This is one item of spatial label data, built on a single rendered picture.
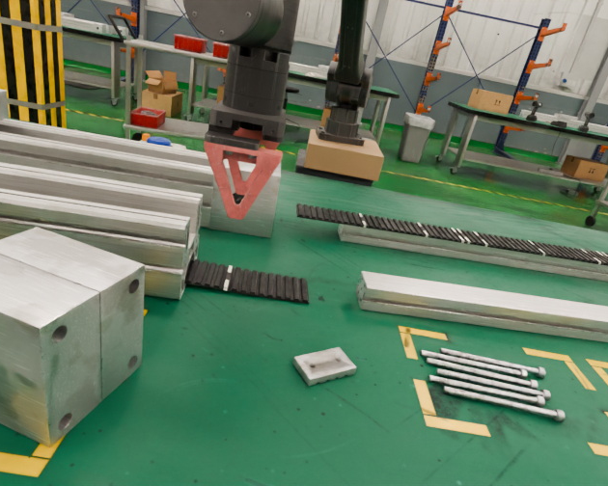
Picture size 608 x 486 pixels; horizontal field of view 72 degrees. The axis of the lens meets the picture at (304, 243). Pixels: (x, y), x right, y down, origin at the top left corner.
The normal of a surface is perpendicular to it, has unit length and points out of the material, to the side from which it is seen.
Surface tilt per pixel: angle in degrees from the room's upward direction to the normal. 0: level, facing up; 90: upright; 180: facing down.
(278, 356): 0
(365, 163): 90
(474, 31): 90
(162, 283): 90
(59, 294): 0
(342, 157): 90
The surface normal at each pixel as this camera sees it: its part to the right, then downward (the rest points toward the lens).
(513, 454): 0.18, -0.89
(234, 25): -0.22, 0.35
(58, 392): 0.93, 0.29
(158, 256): 0.04, 0.43
